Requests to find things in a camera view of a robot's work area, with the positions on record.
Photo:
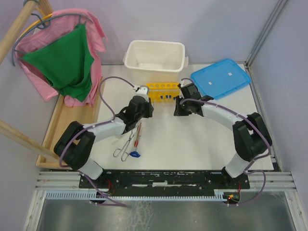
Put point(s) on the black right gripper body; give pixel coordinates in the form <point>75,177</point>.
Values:
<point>183,109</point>

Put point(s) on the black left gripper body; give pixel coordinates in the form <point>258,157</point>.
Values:
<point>147,112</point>

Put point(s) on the yellow test tube rack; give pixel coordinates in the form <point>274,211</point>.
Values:
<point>158,89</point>

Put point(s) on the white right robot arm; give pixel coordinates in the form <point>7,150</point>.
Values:
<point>252,140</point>

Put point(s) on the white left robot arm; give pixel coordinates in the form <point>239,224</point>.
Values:
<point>75,144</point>

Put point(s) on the red orange stirring rod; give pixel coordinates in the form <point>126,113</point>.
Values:
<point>138,135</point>

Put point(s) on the blue plastic bin lid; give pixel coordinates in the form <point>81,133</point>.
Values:
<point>220,79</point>

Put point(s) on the white plastic storage bin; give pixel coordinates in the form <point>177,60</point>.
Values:
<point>150,61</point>

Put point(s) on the metal crucible tongs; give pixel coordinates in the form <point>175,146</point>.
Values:
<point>127,147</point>

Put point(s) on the green shirt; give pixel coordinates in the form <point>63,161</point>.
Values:
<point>65,63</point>

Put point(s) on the small green circuit board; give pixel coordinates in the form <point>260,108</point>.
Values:
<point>234,197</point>

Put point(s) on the pink shirt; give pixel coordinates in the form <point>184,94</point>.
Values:
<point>61,26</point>

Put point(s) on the grey clothes hanger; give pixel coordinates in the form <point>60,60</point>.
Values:
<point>43,25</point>

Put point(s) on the yellow clothes hanger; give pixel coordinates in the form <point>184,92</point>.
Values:
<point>44,17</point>

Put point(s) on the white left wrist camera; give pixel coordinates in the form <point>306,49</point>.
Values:
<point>143,91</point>

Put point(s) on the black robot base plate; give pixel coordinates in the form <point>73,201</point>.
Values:
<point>168,182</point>

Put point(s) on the wooden clothes rack frame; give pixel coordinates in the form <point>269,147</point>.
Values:
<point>62,114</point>

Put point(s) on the grey slotted cable duct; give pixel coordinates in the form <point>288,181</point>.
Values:
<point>95,196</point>

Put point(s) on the aluminium frame post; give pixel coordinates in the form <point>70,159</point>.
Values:
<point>269,26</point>

